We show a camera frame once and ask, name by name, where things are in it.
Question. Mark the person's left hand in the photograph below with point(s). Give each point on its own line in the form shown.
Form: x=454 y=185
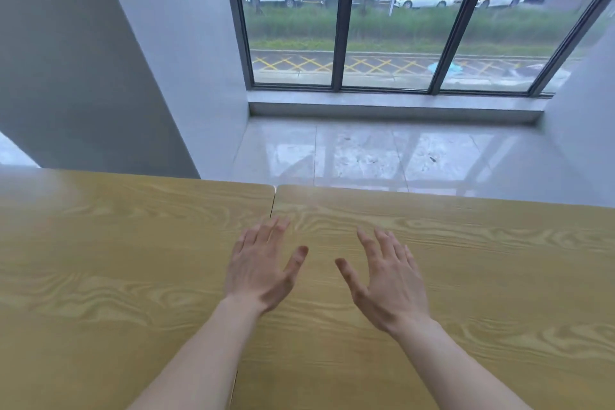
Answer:
x=252 y=275

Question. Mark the person's right hand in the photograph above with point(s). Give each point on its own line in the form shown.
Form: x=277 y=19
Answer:
x=394 y=294

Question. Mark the person's left little finger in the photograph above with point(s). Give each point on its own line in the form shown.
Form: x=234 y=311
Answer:
x=239 y=251

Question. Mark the person's right little finger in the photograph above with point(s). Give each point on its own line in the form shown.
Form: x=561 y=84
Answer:
x=409 y=257

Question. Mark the person's right thumb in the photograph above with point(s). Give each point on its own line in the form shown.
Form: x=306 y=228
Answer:
x=348 y=276

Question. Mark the person's left middle finger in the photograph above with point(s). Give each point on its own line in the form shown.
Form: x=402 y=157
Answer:
x=264 y=237

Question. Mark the person's right middle finger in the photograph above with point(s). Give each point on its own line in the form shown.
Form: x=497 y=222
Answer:
x=383 y=245

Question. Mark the person's left thumb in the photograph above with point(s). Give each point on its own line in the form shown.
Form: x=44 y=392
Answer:
x=296 y=263

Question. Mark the person's right forearm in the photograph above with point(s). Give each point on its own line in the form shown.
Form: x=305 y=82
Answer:
x=451 y=366

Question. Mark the person's left forearm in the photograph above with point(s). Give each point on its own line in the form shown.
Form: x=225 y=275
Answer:
x=206 y=361

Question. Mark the grey stone window sill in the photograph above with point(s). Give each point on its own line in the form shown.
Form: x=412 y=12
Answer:
x=394 y=104

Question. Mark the blue sheet on road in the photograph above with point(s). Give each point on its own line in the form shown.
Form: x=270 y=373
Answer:
x=444 y=68

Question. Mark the green hedge strip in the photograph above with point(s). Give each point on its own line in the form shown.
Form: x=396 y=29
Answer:
x=408 y=27

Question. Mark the dark metal window frame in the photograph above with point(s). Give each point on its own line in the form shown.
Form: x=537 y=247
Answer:
x=345 y=20

